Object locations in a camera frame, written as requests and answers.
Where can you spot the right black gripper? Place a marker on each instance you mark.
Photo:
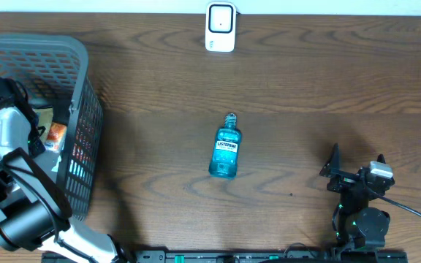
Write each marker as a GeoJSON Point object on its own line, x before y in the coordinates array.
{"type": "Point", "coordinates": [343, 180]}

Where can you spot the blue Listerine mouthwash bottle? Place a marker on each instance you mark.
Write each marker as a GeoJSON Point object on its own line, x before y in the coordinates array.
{"type": "Point", "coordinates": [224, 159]}

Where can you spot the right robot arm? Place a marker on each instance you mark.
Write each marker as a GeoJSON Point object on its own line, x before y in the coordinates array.
{"type": "Point", "coordinates": [358, 226]}

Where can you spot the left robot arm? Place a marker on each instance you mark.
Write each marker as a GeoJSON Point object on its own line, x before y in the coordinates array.
{"type": "Point", "coordinates": [35, 214]}

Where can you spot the white barcode scanner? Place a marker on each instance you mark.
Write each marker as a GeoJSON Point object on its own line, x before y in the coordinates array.
{"type": "Point", "coordinates": [220, 27]}

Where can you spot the small orange box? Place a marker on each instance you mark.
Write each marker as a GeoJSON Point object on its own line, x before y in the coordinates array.
{"type": "Point", "coordinates": [56, 137]}

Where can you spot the grey plastic shopping basket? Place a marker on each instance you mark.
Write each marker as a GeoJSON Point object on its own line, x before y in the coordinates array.
{"type": "Point", "coordinates": [53, 70]}

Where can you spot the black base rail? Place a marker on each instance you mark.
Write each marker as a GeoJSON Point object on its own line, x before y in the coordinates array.
{"type": "Point", "coordinates": [292, 255]}

